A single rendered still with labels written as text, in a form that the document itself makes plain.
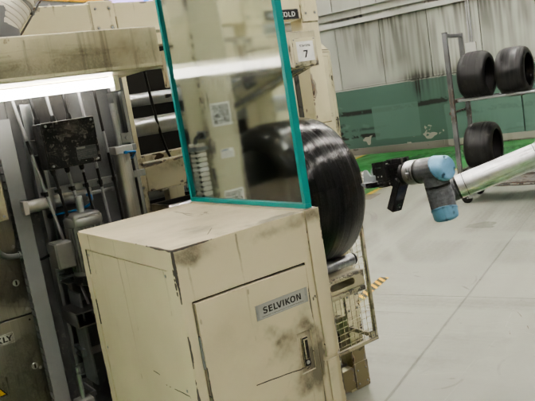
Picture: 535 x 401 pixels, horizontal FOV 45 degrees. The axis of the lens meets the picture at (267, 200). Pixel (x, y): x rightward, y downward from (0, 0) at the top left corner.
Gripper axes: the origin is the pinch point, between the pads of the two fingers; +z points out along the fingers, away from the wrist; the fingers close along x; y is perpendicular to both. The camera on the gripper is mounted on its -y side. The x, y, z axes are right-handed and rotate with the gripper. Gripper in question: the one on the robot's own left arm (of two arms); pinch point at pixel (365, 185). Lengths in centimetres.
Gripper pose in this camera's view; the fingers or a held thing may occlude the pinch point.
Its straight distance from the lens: 218.8
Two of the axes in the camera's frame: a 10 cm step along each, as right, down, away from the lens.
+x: -8.0, 2.1, -5.7
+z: -5.6, 0.8, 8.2
